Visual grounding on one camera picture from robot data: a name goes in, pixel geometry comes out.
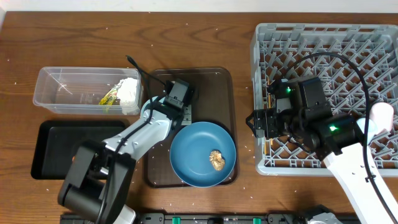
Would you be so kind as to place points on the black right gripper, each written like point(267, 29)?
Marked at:
point(264, 118)

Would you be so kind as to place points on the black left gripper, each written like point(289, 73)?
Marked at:
point(188, 122)

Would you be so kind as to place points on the light blue rice bowl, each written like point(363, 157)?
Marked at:
point(148, 106)

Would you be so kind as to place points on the white tissue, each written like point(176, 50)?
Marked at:
point(127, 92)

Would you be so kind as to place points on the yellow snack wrapper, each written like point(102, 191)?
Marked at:
point(110, 97)

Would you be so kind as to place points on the pink cup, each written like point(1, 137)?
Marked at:
point(382, 115)

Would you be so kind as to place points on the light blue cup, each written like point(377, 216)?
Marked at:
point(372, 128)

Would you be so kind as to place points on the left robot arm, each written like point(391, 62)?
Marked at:
point(97, 183)

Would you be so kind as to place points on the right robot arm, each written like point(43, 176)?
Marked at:
point(301, 110)

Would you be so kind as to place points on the grey dishwasher rack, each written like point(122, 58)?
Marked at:
point(373, 48)

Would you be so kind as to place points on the blue plate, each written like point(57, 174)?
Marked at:
point(191, 149)

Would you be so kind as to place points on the dark brown serving tray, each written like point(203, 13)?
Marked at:
point(212, 102)

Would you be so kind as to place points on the crumpled gold foil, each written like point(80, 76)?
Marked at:
point(217, 160)

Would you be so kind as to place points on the clear plastic bin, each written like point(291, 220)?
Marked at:
point(78, 90)

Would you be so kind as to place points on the black bin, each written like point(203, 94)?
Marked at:
point(59, 140)

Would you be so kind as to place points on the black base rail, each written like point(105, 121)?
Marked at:
point(319, 214)

